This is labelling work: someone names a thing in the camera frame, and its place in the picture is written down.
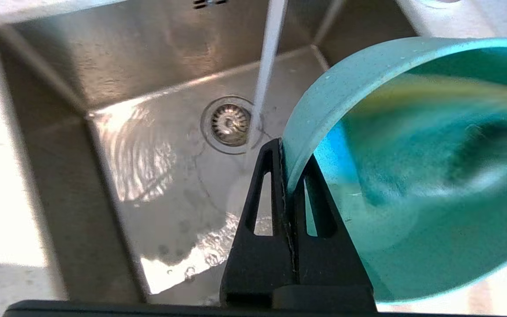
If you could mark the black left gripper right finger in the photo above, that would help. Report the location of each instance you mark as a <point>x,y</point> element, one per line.
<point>328,264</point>

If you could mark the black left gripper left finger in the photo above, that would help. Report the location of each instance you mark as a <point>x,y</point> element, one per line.
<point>253,264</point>

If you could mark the teal plastic bowl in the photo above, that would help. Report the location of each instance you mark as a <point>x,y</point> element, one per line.
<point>412,237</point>

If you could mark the yellow sponge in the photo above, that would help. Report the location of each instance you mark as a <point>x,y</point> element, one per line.
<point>469,132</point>

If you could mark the round metal sink drain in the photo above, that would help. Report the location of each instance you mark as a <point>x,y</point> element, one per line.
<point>229,125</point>

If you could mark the stainless steel sink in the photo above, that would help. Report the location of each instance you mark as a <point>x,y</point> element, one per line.
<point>148,66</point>

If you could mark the running water stream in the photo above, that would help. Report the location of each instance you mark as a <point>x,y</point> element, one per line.
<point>269,57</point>

